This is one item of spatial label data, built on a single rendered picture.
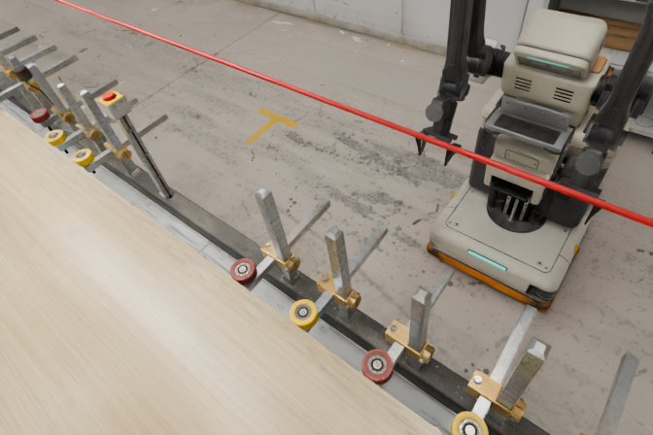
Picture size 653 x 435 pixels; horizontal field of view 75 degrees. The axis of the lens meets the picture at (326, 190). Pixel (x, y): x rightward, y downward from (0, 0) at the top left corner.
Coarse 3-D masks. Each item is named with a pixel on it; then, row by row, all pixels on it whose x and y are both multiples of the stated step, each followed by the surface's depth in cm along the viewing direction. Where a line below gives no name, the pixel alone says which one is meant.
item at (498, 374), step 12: (528, 312) 120; (516, 324) 118; (528, 324) 117; (516, 336) 116; (504, 348) 114; (516, 348) 113; (504, 360) 112; (492, 372) 110; (504, 372) 110; (480, 396) 107; (480, 408) 105
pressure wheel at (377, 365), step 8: (368, 352) 110; (376, 352) 109; (384, 352) 109; (368, 360) 108; (376, 360) 108; (384, 360) 108; (392, 360) 108; (368, 368) 107; (376, 368) 107; (384, 368) 107; (392, 368) 106; (368, 376) 106; (376, 376) 105; (384, 376) 105; (376, 384) 107
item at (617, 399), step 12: (624, 360) 107; (636, 360) 107; (624, 372) 105; (624, 384) 103; (612, 396) 102; (624, 396) 102; (612, 408) 100; (624, 408) 100; (612, 420) 99; (600, 432) 97; (612, 432) 97
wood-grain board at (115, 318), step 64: (0, 128) 202; (0, 192) 170; (64, 192) 166; (0, 256) 147; (64, 256) 144; (128, 256) 141; (192, 256) 138; (0, 320) 130; (64, 320) 127; (128, 320) 125; (192, 320) 122; (256, 320) 120; (0, 384) 116; (64, 384) 114; (128, 384) 112; (192, 384) 110; (256, 384) 108; (320, 384) 106
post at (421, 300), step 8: (424, 288) 98; (416, 296) 97; (424, 296) 96; (416, 304) 98; (424, 304) 96; (416, 312) 101; (424, 312) 98; (416, 320) 104; (424, 320) 103; (416, 328) 107; (424, 328) 107; (416, 336) 110; (424, 336) 112; (408, 344) 117; (416, 344) 114; (424, 344) 117; (416, 360) 122
